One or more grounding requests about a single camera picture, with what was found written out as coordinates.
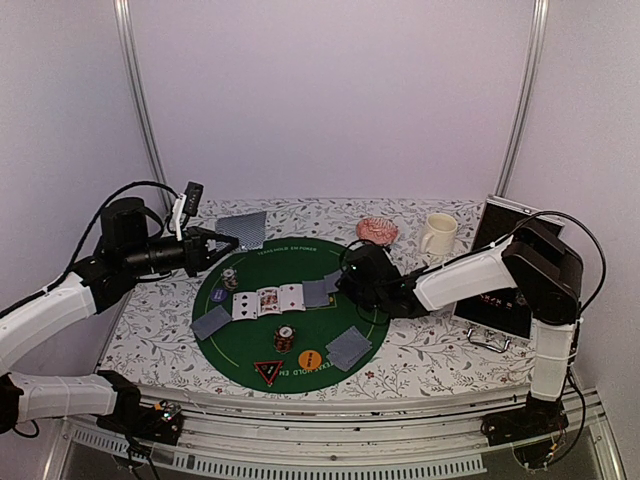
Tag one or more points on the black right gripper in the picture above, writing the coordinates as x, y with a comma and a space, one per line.
345, 284

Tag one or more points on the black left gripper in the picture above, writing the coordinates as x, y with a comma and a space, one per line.
197, 255

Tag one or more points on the white chip stack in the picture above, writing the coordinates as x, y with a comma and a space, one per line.
229, 279

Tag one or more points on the blue round blind button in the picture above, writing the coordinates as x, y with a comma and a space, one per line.
218, 295

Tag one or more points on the blue face-down board card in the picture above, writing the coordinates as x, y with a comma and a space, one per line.
315, 294

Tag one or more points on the king face card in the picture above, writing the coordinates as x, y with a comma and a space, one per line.
268, 301

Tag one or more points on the red pip face-up card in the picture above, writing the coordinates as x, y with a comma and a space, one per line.
291, 298

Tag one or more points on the blue dealt card player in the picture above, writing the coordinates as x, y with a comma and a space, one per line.
209, 323

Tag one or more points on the blue patterned dealt card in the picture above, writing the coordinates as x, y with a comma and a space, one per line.
345, 356

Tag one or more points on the orange round blind button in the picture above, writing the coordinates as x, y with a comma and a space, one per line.
310, 360

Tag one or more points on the red chip stack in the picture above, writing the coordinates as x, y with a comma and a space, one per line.
284, 338

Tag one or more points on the red black triangle token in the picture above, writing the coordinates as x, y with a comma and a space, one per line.
269, 370

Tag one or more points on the three of spades card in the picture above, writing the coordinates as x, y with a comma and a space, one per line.
244, 306

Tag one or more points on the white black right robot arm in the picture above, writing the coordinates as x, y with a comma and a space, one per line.
529, 258

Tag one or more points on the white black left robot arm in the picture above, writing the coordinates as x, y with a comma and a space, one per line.
135, 246

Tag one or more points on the red patterned small bowl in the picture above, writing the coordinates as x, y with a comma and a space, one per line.
379, 230

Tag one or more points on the cream ceramic mug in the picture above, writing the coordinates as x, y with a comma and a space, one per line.
438, 234

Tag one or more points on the round green poker mat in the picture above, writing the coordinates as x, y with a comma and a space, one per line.
233, 350

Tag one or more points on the aluminium poker chip case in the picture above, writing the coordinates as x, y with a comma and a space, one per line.
496, 319

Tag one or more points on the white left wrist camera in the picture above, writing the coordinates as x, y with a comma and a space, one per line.
184, 208

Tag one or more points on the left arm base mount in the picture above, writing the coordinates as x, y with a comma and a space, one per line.
161, 423

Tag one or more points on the aluminium front rail frame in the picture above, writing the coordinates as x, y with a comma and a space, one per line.
236, 437

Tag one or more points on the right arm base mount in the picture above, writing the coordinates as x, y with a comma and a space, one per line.
535, 418

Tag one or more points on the left aluminium frame post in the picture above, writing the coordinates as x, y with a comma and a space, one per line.
125, 31

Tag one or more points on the aluminium frame post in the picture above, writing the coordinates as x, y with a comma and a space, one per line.
125, 31
533, 57

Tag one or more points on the right aluminium frame post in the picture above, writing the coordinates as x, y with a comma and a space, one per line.
533, 57

